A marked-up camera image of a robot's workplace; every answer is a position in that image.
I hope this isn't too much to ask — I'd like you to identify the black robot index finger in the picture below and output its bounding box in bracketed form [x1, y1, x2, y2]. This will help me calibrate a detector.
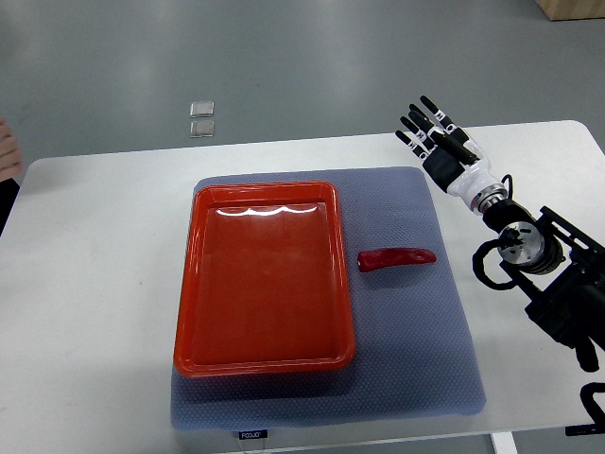
[420, 95, 458, 133]

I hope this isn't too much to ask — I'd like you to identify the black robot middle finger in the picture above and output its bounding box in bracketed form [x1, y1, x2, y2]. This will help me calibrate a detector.
[408, 104, 444, 137]

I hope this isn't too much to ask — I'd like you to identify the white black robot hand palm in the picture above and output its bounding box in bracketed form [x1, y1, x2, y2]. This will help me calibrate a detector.
[423, 128, 506, 209]

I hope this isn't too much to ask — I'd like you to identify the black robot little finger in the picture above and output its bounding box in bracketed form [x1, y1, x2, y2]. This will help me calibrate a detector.
[395, 130, 433, 159]

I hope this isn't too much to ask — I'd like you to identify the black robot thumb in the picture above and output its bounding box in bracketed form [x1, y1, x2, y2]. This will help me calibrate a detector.
[432, 131, 475, 166]

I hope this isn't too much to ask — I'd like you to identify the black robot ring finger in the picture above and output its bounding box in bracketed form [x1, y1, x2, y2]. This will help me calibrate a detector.
[400, 115, 437, 148]

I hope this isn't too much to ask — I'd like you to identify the red pepper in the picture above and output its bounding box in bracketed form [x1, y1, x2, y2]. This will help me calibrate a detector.
[357, 248, 437, 272]

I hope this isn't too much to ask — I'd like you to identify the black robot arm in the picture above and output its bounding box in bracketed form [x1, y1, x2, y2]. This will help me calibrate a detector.
[396, 96, 604, 373]

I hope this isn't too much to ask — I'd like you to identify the red plastic tray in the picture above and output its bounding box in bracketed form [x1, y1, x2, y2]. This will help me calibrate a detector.
[173, 181, 355, 378]

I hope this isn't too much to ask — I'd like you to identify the person's bare hand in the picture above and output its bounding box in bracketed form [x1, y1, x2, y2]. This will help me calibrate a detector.
[0, 117, 24, 182]

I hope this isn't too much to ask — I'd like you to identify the cardboard box corner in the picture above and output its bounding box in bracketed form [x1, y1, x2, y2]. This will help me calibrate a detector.
[535, 0, 604, 21]

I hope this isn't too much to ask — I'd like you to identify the blue-grey textured mat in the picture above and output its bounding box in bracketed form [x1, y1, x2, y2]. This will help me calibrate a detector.
[171, 166, 486, 431]

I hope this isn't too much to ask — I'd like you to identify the upper metal floor plate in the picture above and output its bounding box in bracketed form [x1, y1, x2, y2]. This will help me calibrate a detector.
[189, 100, 215, 118]

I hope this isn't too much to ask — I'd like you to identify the metal floor plate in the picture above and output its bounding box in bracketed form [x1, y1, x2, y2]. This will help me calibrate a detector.
[189, 100, 215, 118]
[190, 119, 216, 138]

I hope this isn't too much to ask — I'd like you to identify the lower metal floor plate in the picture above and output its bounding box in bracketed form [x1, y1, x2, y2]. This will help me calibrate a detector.
[190, 119, 216, 138]

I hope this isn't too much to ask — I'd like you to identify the white table leg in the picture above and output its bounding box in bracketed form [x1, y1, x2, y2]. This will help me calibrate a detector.
[490, 431, 518, 454]

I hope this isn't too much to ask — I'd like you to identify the black label at right edge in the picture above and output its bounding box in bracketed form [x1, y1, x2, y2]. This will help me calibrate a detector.
[564, 425, 604, 437]

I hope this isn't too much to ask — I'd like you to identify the black table brand label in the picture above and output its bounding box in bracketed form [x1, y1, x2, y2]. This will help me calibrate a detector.
[238, 429, 268, 441]

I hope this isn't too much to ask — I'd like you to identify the black cable loop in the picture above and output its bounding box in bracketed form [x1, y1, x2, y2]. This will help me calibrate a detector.
[579, 381, 605, 431]

